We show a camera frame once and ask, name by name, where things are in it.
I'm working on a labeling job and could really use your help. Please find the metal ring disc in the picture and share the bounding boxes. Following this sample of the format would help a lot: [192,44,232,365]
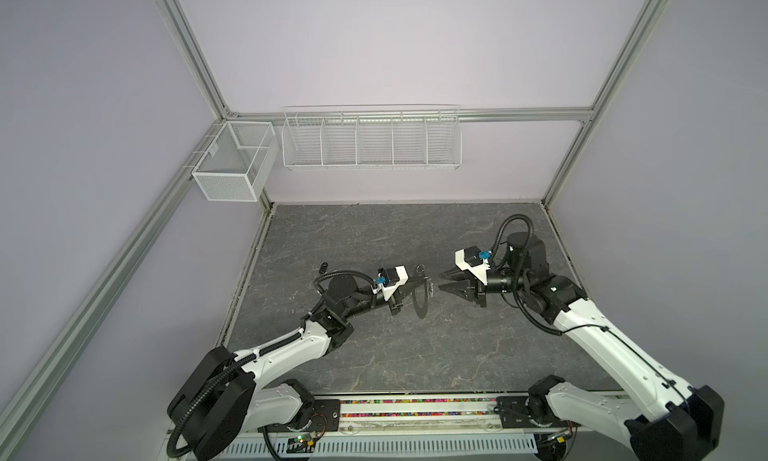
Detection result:
[413,278,433,319]

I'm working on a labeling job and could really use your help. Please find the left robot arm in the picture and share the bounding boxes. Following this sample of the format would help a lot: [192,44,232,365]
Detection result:
[166,266,434,460]

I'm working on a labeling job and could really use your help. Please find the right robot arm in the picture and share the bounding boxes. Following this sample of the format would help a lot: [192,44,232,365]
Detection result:
[440,214,725,460]

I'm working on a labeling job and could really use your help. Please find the white mesh box basket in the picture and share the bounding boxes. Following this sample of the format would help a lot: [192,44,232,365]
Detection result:
[192,121,279,202]

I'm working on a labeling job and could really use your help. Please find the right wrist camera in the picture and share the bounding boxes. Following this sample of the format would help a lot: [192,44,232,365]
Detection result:
[454,246,491,285]

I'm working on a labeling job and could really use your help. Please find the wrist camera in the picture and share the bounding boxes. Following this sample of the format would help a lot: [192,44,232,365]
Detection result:
[454,246,491,285]
[373,265,409,302]

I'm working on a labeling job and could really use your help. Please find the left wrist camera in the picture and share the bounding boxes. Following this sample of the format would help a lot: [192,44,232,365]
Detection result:
[373,265,409,302]

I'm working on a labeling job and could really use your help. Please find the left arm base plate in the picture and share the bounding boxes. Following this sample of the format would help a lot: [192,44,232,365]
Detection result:
[268,398,341,433]

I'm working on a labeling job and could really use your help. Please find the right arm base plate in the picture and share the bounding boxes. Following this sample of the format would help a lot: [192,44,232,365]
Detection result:
[493,395,575,429]

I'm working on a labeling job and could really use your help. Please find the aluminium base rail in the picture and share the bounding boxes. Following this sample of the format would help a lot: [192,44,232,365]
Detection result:
[169,380,630,453]

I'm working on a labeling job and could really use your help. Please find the long white wire basket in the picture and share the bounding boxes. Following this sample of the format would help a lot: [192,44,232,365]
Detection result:
[282,104,463,170]

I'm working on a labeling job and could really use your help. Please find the white slotted cable duct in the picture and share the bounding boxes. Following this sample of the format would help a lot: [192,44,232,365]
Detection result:
[221,435,538,461]

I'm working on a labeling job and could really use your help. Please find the aluminium frame profiles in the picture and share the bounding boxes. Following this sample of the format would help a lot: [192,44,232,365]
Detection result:
[1,0,672,460]

